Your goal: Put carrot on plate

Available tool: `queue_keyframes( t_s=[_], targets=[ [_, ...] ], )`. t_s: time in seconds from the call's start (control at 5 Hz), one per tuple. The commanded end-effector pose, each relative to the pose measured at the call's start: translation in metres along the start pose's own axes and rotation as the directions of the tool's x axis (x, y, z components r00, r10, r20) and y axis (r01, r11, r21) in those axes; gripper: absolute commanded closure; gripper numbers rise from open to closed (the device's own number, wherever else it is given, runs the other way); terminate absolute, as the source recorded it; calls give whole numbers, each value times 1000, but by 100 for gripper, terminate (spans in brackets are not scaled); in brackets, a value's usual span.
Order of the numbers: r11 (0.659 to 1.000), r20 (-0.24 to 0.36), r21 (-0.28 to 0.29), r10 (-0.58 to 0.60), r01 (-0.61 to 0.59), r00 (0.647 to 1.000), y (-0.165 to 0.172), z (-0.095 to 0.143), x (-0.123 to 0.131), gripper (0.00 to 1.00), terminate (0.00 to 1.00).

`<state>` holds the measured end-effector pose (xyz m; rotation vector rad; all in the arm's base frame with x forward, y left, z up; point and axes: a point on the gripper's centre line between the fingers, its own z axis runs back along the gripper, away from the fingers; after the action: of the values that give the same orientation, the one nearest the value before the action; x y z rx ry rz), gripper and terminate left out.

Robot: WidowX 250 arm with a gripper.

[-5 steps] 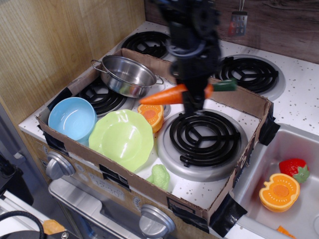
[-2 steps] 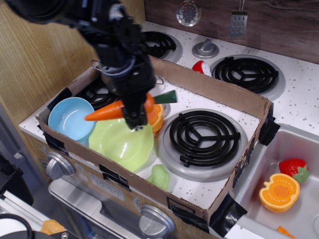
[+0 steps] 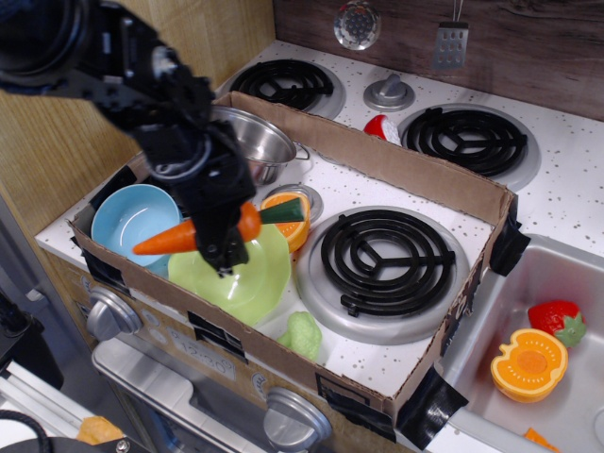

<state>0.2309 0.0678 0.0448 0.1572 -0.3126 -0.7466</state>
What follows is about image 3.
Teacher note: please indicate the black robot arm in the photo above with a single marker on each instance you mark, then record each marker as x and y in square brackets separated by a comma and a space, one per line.
[101, 52]

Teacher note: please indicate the red white toy mushroom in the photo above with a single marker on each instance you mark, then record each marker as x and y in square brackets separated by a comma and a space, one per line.
[382, 127]

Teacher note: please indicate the orange half in sink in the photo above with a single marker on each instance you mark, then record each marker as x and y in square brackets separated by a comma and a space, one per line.
[530, 366]

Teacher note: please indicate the silver oven knob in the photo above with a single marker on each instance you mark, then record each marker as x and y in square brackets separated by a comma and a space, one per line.
[292, 424]
[110, 316]

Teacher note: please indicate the orange toy piece in sink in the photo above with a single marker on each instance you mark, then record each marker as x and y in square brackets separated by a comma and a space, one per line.
[534, 436]

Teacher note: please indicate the orange half on stove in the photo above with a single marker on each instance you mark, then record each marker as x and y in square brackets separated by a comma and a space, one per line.
[295, 233]

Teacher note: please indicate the red toy strawberry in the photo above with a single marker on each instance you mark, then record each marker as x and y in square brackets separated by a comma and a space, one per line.
[560, 318]

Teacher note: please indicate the light green plastic plate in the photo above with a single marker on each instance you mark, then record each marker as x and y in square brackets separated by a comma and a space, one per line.
[252, 290]

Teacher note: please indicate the left silver oven knob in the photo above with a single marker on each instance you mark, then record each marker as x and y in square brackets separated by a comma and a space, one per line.
[110, 316]

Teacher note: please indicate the silver stovetop knob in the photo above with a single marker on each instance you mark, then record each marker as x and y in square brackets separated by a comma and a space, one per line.
[389, 95]

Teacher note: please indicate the right silver oven knob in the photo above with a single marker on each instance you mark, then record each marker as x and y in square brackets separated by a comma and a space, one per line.
[292, 424]

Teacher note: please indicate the silver slotted spatula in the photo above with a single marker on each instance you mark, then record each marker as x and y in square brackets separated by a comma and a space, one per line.
[451, 41]

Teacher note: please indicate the light blue plastic bowl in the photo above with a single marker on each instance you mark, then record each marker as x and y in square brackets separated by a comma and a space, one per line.
[133, 215]

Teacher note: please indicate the silver metal pot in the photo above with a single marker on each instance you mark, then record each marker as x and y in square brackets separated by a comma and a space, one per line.
[267, 149]

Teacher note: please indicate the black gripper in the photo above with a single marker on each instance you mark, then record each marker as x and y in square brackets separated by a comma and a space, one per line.
[212, 186]

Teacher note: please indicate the front left black burner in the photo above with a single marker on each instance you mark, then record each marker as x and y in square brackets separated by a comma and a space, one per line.
[153, 180]

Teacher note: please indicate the green toy broccoli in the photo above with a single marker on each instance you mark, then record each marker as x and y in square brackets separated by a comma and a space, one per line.
[302, 335]

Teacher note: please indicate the orange toy carrot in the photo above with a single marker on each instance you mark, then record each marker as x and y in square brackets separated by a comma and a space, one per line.
[181, 238]

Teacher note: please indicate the silver slotted ladle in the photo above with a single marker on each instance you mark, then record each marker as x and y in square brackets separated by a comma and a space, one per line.
[357, 25]

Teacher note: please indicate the silver oven door handle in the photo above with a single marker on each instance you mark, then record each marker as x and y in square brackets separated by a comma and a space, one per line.
[183, 410]

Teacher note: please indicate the brown cardboard fence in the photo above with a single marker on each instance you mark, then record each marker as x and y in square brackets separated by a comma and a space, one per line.
[360, 388]

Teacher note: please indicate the back right black burner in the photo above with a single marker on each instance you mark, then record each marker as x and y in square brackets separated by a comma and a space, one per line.
[485, 141]

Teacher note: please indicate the black burner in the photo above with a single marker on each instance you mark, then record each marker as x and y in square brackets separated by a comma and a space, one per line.
[485, 141]
[380, 275]
[298, 84]
[153, 180]

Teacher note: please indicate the silver metal sink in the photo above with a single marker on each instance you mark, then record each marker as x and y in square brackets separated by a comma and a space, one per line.
[571, 417]

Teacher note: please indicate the back left black burner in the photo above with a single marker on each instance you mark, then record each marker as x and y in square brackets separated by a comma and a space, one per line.
[298, 84]

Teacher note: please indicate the front right black burner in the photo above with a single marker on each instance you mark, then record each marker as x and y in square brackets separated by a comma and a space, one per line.
[380, 275]

